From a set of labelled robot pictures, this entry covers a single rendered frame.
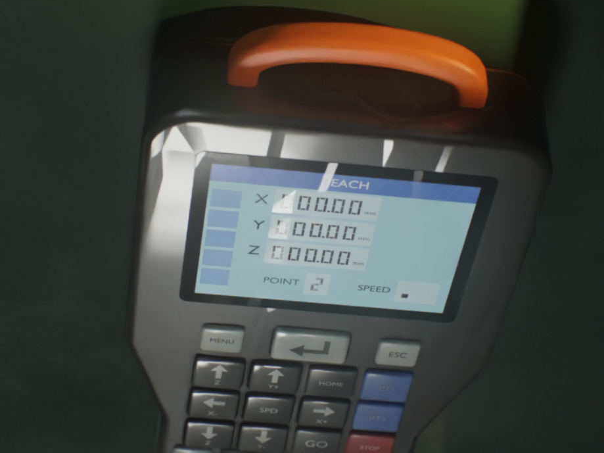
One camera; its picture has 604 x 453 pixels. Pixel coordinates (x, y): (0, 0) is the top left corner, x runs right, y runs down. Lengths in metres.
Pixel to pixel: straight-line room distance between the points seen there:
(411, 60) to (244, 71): 0.03
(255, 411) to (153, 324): 0.04
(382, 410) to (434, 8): 0.11
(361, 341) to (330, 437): 0.04
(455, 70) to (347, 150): 0.03
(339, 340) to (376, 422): 0.03
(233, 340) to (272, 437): 0.04
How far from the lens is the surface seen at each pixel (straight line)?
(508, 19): 0.37
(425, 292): 0.39
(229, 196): 0.37
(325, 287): 0.39
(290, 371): 0.42
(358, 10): 0.37
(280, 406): 0.43
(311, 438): 0.44
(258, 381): 0.42
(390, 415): 0.43
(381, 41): 0.35
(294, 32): 0.35
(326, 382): 0.42
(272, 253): 0.38
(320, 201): 0.37
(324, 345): 0.41
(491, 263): 0.39
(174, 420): 0.44
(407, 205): 0.37
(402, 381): 0.42
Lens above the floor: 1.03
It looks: 42 degrees down
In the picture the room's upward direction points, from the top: 180 degrees clockwise
